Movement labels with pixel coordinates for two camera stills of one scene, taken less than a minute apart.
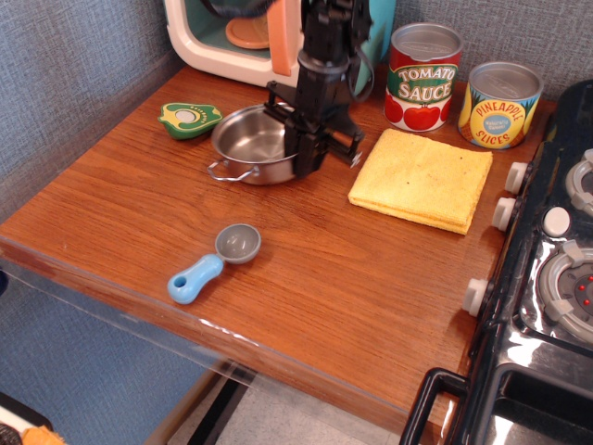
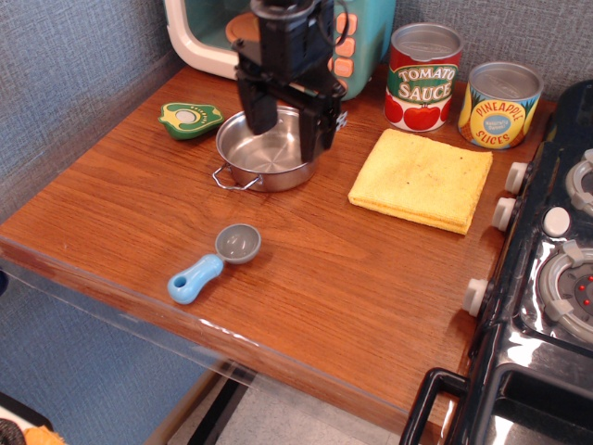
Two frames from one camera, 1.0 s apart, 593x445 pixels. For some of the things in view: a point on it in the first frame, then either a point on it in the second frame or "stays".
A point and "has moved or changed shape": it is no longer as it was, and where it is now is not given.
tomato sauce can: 422,71 stays
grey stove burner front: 565,289 stays
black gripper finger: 292,135 -> 260,108
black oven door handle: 434,380 stays
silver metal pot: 251,142 has moved or changed shape
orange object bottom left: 42,436 stays
